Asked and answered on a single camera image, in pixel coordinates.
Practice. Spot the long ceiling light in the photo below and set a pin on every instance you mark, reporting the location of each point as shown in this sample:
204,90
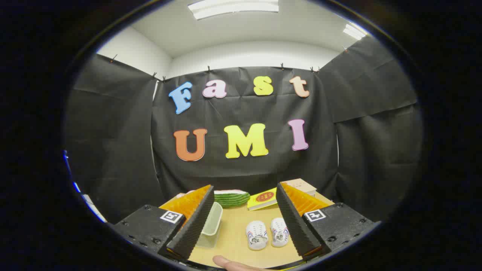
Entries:
233,7

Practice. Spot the small ceiling light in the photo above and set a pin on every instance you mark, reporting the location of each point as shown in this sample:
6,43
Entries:
354,32

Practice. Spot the yellow book with red circle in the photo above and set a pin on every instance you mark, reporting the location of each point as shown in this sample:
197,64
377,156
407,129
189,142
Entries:
263,197

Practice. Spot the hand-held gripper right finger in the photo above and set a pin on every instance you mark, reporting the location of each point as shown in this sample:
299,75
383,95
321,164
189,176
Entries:
295,226

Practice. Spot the black backdrop cloth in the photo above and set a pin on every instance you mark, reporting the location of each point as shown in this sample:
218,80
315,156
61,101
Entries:
233,113

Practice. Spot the pale translucent storage box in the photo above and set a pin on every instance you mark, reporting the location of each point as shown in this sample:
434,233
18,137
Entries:
212,222

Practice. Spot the white canvas shoe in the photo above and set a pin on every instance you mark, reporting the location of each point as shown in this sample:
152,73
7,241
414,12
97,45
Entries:
257,230
279,229

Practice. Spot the thick beige book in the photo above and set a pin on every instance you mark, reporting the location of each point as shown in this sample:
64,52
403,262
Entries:
303,185

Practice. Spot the watermelon slice plush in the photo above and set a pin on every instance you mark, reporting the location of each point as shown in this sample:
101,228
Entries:
231,199

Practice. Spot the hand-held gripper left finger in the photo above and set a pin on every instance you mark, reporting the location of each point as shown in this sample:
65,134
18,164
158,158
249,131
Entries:
194,226

